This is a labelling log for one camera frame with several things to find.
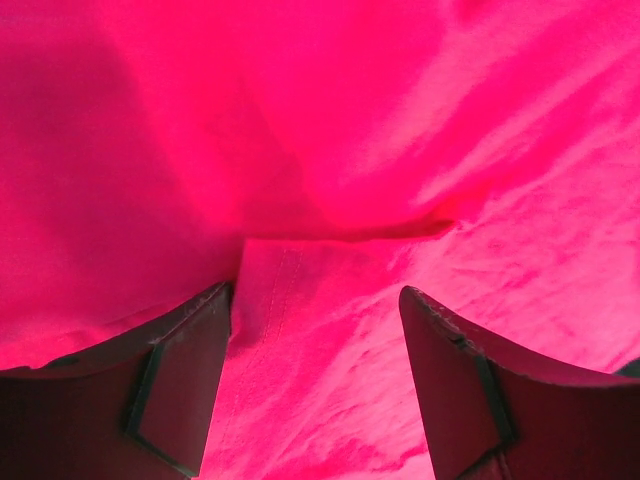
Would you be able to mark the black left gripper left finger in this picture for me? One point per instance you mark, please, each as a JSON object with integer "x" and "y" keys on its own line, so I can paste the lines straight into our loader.
{"x": 137, "y": 406}

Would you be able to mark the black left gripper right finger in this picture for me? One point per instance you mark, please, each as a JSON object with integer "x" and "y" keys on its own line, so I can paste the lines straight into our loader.
{"x": 493, "y": 409}

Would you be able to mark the red t shirt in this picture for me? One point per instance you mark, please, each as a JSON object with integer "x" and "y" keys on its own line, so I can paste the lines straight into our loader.
{"x": 320, "y": 155}

